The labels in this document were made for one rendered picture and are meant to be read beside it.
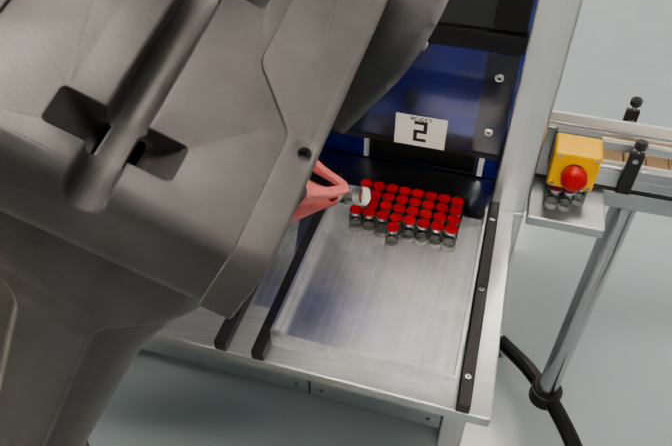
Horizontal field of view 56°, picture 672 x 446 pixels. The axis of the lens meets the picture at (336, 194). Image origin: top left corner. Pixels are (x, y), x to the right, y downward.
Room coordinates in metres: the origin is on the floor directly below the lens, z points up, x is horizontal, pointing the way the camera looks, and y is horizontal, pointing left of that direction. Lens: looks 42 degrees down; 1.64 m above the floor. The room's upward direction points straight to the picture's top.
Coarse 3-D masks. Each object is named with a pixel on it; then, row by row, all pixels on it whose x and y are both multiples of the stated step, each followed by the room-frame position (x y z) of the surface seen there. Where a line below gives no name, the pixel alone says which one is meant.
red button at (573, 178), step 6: (570, 168) 0.75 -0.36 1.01; (576, 168) 0.75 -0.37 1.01; (582, 168) 0.75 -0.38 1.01; (564, 174) 0.75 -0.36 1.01; (570, 174) 0.74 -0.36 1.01; (576, 174) 0.74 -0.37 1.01; (582, 174) 0.74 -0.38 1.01; (564, 180) 0.74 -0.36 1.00; (570, 180) 0.74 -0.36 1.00; (576, 180) 0.74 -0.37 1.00; (582, 180) 0.73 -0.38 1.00; (564, 186) 0.74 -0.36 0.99; (570, 186) 0.74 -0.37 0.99; (576, 186) 0.73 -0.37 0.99; (582, 186) 0.73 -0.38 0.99
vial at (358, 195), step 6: (348, 186) 0.52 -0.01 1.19; (354, 186) 0.52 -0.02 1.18; (360, 186) 0.53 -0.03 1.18; (354, 192) 0.51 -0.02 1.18; (360, 192) 0.52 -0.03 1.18; (366, 192) 0.52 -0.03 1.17; (342, 198) 0.51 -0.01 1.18; (348, 198) 0.50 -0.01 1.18; (354, 198) 0.51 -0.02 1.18; (360, 198) 0.51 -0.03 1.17; (366, 198) 0.51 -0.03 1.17; (354, 204) 0.51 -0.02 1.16; (360, 204) 0.51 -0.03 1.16; (366, 204) 0.51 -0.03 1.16
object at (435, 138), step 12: (396, 120) 0.85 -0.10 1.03; (408, 120) 0.84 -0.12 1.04; (420, 120) 0.84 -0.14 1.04; (432, 120) 0.83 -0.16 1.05; (444, 120) 0.83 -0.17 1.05; (396, 132) 0.85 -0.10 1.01; (408, 132) 0.84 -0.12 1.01; (432, 132) 0.83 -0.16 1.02; (444, 132) 0.83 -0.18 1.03; (420, 144) 0.84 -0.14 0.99; (432, 144) 0.83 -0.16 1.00; (444, 144) 0.83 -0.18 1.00
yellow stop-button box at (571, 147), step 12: (564, 132) 0.82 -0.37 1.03; (576, 132) 0.82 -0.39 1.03; (588, 132) 0.82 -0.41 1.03; (600, 132) 0.82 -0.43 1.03; (552, 144) 0.83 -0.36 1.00; (564, 144) 0.79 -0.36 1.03; (576, 144) 0.79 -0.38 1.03; (588, 144) 0.79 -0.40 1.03; (600, 144) 0.79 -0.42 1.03; (552, 156) 0.79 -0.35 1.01; (564, 156) 0.77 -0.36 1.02; (576, 156) 0.77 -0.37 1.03; (588, 156) 0.76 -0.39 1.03; (600, 156) 0.76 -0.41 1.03; (552, 168) 0.77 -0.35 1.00; (564, 168) 0.77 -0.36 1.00; (588, 168) 0.76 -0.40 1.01; (552, 180) 0.77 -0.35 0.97; (588, 180) 0.76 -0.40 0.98
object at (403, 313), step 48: (336, 240) 0.72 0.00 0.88; (384, 240) 0.72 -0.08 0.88; (480, 240) 0.69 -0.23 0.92; (336, 288) 0.62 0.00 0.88; (384, 288) 0.62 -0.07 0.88; (432, 288) 0.62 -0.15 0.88; (288, 336) 0.51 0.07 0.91; (336, 336) 0.53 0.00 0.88; (384, 336) 0.53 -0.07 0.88; (432, 336) 0.53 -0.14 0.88; (432, 384) 0.45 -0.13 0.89
